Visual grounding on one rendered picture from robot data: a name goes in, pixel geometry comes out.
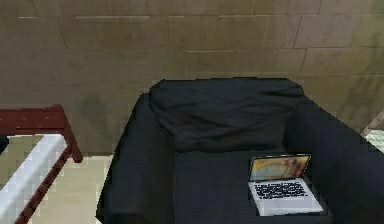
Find white open laptop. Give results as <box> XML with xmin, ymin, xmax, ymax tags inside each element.
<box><xmin>247</xmin><ymin>152</ymin><xmax>324</xmax><ymax>217</ymax></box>

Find black pillow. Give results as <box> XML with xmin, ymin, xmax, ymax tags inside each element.
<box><xmin>0</xmin><ymin>134</ymin><xmax>10</xmax><ymax>156</ymax></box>

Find black armchair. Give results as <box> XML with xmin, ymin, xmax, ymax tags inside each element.
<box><xmin>95</xmin><ymin>77</ymin><xmax>384</xmax><ymax>224</ymax></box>

